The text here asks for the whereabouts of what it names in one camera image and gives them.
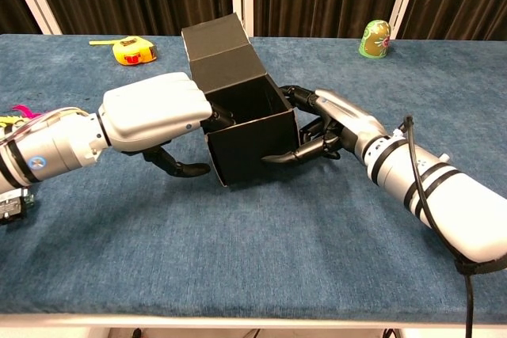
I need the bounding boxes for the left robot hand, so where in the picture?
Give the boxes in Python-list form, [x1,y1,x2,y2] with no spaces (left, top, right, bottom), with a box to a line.
[97,71,235,178]

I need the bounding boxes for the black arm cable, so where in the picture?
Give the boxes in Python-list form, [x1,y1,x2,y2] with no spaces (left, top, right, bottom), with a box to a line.
[402,115,476,338]

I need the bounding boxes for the yellow tape measure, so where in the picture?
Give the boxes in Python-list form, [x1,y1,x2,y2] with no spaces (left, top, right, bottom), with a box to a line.
[89,36,158,66]

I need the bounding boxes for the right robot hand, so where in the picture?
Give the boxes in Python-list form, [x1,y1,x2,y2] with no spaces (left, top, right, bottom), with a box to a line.
[261,84,389,167]

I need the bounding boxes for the black cardboard box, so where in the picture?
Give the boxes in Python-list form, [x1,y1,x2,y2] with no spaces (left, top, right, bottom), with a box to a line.
[181,13,299,188]

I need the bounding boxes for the feather shuttlecock green base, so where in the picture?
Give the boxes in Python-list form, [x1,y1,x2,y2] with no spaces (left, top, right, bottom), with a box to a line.
[0,104,43,133]

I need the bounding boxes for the green nesting doll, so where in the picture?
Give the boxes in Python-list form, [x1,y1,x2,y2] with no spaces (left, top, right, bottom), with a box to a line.
[358,19,392,60]

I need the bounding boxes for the blue table mat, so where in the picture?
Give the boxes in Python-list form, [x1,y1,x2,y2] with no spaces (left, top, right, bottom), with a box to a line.
[0,33,507,321]

